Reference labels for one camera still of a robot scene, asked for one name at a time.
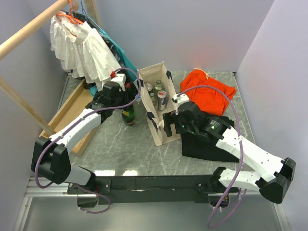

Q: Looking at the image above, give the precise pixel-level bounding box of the green glass bottle gold cap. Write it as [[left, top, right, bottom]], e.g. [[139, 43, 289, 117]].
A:
[[121, 83, 135, 126]]

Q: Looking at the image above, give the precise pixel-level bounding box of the pocari sweat plastic bottle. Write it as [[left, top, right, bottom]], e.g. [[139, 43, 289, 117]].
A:
[[136, 95, 142, 103]]

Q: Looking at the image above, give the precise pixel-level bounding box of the red bull can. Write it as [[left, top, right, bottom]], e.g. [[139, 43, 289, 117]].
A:
[[157, 90, 167, 111]]

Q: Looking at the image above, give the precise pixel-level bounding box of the cream canvas tote bag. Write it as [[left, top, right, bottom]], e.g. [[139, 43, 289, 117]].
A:
[[138, 62, 181, 146]]

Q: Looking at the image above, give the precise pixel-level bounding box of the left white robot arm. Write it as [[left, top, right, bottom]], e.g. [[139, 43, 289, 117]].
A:
[[31, 81, 138, 193]]

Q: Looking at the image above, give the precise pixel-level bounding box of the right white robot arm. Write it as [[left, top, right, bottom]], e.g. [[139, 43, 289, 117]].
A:
[[163, 102, 296, 204]]

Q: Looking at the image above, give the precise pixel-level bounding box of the teal garment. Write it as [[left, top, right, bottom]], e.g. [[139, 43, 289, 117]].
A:
[[89, 28, 139, 97]]

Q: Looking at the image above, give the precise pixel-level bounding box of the orange cloth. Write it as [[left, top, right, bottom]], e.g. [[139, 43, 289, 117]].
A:
[[180, 68, 236, 116]]

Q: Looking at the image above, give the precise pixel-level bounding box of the black cloth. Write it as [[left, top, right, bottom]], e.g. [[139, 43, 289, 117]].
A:
[[181, 115, 240, 163]]

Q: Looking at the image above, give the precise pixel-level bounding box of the wooden tray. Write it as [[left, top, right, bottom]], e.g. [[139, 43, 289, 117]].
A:
[[48, 80, 98, 156]]

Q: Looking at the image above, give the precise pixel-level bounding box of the dark soda can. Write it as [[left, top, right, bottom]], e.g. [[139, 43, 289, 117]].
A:
[[144, 83, 153, 94]]

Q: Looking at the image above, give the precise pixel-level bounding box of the far clear glass bottle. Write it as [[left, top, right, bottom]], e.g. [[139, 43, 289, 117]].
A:
[[154, 80, 164, 93]]

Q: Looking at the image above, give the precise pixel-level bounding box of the white ruffled garment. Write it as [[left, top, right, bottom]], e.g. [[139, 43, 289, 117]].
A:
[[50, 15, 120, 91]]

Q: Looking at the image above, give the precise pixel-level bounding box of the dark floral garment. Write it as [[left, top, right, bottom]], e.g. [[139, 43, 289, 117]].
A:
[[72, 12, 135, 97]]

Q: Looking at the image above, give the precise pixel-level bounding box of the orange clothes hanger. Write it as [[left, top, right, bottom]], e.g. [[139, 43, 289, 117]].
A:
[[56, 0, 83, 25]]

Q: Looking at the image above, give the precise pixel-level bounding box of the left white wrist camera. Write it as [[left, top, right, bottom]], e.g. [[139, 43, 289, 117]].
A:
[[111, 73, 127, 91]]

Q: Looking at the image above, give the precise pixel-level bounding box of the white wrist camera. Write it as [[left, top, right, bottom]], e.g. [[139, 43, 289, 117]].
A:
[[172, 94, 190, 115], [111, 73, 127, 91]]

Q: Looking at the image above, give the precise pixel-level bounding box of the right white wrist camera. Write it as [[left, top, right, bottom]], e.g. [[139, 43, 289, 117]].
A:
[[172, 94, 190, 115]]

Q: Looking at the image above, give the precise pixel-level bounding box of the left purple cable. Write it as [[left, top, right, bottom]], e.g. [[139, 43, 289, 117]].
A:
[[34, 67, 142, 214]]

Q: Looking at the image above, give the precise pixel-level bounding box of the purple cable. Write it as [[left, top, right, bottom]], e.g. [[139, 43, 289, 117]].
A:
[[178, 85, 247, 229], [34, 67, 142, 214]]

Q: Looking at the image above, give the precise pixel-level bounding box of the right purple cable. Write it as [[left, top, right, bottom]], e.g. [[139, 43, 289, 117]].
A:
[[178, 85, 247, 229]]

